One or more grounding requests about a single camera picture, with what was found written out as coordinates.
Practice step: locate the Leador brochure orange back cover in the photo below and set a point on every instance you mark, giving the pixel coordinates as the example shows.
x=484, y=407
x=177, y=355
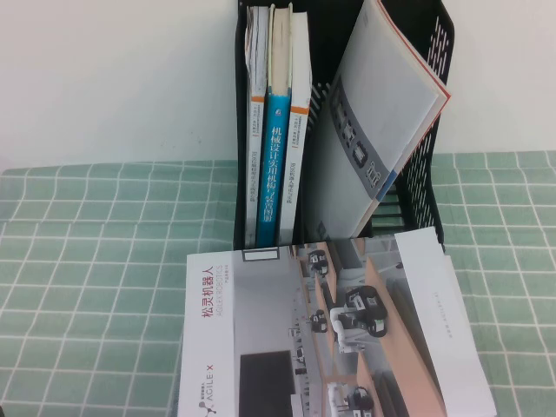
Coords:
x=445, y=101

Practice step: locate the blue spine book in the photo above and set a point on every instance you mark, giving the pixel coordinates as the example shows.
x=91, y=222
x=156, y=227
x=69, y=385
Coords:
x=273, y=174

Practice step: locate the thick white book orange band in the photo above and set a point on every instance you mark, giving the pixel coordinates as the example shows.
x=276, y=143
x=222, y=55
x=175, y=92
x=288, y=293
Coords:
x=297, y=130

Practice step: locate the thin white book orange band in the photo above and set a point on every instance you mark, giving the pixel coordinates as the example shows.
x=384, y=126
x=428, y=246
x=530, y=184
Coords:
x=256, y=130

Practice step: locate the black perforated plastic book holder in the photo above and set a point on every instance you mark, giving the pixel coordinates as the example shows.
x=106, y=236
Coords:
x=330, y=43

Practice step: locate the AgileX robot photo brochure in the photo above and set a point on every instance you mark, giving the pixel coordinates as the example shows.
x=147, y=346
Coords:
x=260, y=326

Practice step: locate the grey white robot brochure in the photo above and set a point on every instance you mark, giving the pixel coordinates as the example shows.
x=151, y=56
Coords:
x=382, y=87

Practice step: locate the green white checked tablecloth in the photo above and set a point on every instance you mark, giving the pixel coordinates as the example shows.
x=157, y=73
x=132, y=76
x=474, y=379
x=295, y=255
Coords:
x=87, y=260

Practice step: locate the plain white paper booklet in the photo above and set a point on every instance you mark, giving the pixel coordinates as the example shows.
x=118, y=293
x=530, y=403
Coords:
x=489, y=391

